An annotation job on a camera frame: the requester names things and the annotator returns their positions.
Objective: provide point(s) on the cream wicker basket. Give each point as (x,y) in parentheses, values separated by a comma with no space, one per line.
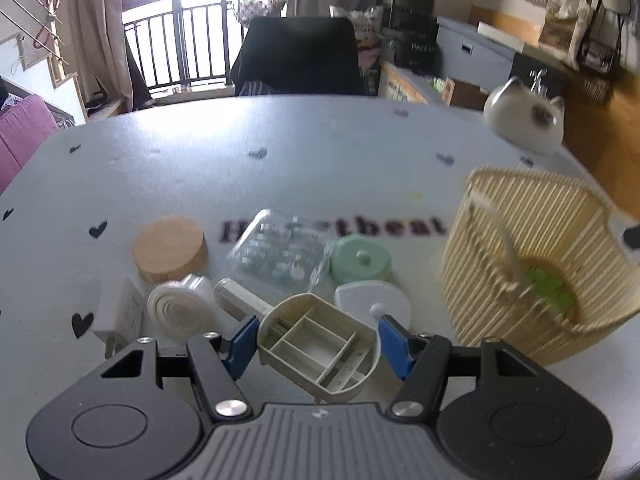
(500,280)

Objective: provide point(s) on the cardboard box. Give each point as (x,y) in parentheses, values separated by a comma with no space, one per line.
(465,94)

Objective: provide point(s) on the black chair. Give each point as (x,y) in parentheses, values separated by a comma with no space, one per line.
(300,55)

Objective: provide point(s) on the clear plastic blister tray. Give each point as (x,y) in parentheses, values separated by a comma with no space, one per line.
(275,255)

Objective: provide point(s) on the beige divided organizer box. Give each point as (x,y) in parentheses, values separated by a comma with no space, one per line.
(310,345)

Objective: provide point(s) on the white snack bag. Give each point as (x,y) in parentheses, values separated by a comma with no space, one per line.
(365,25)

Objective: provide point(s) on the ceramic cat figure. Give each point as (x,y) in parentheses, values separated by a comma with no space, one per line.
(515,115)

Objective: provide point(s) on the white tube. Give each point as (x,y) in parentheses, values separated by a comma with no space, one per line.
(240,301)

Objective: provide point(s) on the white charger adapter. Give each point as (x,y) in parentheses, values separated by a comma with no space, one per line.
(120,310)

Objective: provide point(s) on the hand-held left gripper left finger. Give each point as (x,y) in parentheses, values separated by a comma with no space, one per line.
(242,347)

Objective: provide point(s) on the beige curtain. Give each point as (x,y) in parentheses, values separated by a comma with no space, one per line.
(95,20)

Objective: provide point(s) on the dark grey bin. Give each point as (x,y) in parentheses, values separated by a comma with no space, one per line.
(560,75)

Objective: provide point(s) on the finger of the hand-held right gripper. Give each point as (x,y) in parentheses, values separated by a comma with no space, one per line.
(633,237)

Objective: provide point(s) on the dark printed tote bag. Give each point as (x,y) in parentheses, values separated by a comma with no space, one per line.
(600,50)

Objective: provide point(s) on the pink cushion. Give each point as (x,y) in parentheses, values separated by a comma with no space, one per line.
(20,135)

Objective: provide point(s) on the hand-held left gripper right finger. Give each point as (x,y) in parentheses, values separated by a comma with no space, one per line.
(395,350)

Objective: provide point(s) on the white round knob lid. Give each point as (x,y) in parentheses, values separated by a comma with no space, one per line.
(365,296)

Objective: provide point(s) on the black printed box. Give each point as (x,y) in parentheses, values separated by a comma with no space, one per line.
(412,50)

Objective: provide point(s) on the round wooden lid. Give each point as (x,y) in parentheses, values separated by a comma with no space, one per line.
(167,245)

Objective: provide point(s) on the beige printed tote bag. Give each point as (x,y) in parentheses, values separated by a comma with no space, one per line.
(565,25)

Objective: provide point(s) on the green round lid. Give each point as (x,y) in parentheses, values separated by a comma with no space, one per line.
(357,260)

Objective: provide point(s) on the black balcony railing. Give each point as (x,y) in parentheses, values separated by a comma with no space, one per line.
(165,45)

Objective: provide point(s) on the green block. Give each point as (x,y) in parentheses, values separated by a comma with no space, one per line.
(547,287)

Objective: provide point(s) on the grey storage box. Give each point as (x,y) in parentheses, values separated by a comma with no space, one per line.
(475,55)

